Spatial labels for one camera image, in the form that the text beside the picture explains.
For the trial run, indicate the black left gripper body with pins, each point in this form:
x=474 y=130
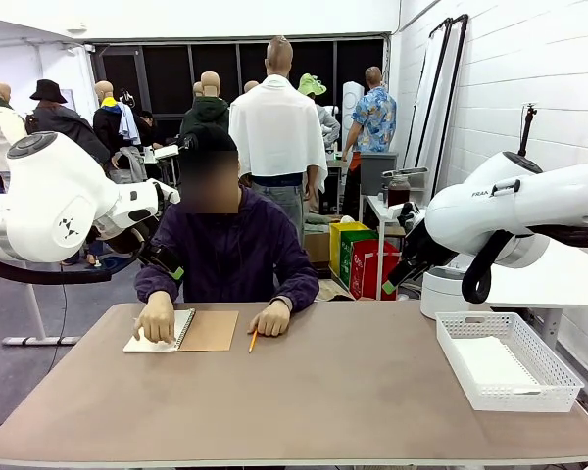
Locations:
x=153 y=252

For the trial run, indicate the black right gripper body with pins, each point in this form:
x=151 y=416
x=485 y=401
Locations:
x=415 y=249

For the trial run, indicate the spiral notebook brown cover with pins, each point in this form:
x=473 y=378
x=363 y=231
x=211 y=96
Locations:
x=210 y=333

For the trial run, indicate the yellow pencil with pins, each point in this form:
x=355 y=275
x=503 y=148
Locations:
x=252 y=343

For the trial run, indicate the white paper sheet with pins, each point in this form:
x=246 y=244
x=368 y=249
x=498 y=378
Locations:
x=490 y=364

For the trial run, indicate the person right forearm purple sleeve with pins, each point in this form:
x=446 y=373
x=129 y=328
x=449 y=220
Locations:
x=147 y=284

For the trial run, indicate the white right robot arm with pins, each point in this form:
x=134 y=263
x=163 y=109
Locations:
x=470 y=220

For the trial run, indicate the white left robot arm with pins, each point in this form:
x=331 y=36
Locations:
x=54 y=205

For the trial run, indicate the person left forearm purple sleeve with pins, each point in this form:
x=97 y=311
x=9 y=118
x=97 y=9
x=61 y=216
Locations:
x=299 y=289

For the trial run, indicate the person right hand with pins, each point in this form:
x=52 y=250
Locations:
x=157 y=318

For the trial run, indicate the person left hand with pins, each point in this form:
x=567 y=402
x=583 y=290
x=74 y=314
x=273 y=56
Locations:
x=274 y=318

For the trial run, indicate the red paper bag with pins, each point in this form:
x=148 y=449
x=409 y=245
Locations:
x=360 y=274

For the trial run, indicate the green paper bag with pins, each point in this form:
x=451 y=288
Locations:
x=345 y=259

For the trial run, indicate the person purple jacket torso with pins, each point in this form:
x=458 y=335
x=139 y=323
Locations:
x=230 y=254

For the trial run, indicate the jar of brown liquid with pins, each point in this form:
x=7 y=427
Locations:
x=398 y=192

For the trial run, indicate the yellow paper bag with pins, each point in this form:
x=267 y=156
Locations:
x=335 y=245

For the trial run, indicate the brown cardboard box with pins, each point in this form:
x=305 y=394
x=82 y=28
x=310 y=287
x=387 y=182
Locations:
x=316 y=247

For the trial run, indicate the person blurred head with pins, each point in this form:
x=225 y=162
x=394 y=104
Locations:
x=210 y=183

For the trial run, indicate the grey bin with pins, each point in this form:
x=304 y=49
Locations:
x=377 y=169

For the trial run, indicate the background person dark clothes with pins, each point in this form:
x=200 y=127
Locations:
x=148 y=128

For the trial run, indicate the person black cap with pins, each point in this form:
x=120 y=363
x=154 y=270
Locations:
x=210 y=137

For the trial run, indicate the mannequin black jacket yellow collar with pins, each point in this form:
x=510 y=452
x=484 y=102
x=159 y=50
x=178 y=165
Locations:
x=105 y=127

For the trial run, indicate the mannequin in floral blue shirt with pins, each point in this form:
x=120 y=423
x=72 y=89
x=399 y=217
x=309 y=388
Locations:
x=375 y=122

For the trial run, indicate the white desk leg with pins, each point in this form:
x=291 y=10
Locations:
x=36 y=318

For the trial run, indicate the white side table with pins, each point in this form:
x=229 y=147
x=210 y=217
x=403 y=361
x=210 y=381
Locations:
x=549 y=294

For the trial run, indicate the mannequin in dark green hoodie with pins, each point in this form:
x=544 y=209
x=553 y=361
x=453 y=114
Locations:
x=206 y=112

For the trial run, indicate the black framed white panel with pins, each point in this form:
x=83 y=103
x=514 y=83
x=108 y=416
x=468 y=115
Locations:
x=428 y=93
x=453 y=88

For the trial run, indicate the mannequin with black hat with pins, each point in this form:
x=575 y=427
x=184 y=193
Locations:
x=59 y=122

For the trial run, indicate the tall white cylinder appliance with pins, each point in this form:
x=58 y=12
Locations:
x=350 y=100

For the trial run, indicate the black tripod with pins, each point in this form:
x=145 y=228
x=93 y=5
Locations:
x=526 y=127

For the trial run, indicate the bare mannequin head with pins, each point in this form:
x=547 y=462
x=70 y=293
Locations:
x=251 y=87
x=198 y=89

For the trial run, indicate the white plastic lattice basket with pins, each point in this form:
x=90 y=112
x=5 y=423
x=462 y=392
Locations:
x=519 y=400

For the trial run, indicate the mannequin draped in white cloth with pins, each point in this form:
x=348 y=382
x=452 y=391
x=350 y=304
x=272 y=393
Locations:
x=279 y=127

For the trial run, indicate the mannequin with green hat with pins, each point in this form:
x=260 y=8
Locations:
x=312 y=85

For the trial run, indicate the mannequin in cream jacket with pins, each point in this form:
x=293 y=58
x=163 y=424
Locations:
x=0 y=127

